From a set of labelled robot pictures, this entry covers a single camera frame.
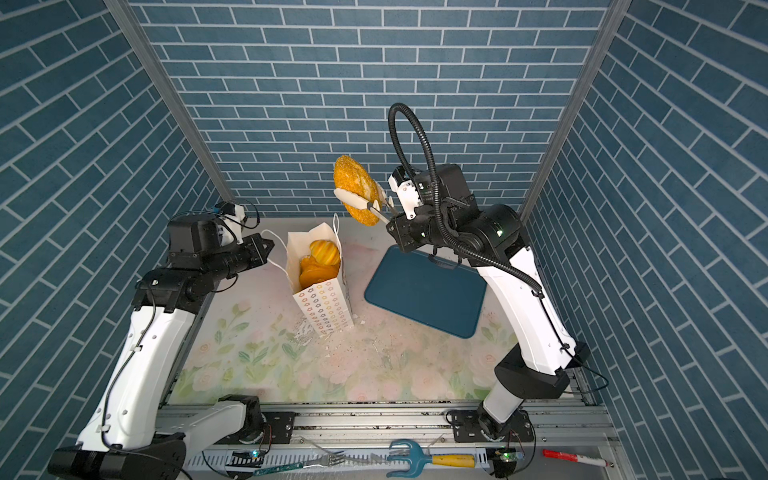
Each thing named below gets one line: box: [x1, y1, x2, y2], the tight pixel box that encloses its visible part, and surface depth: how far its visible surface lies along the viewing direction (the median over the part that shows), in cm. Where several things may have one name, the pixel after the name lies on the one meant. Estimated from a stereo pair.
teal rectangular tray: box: [364, 245, 487, 339], surface depth 101 cm
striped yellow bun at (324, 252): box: [309, 240, 340, 265], surface depth 84 cm
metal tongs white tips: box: [333, 189, 398, 224], surface depth 64 cm
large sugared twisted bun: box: [299, 255, 340, 289], surface depth 86 cm
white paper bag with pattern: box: [286, 222, 354, 337], surface depth 80 cm
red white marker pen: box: [542, 449, 614, 468], surface depth 71 cm
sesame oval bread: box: [333, 155, 382, 226], surface depth 67 cm
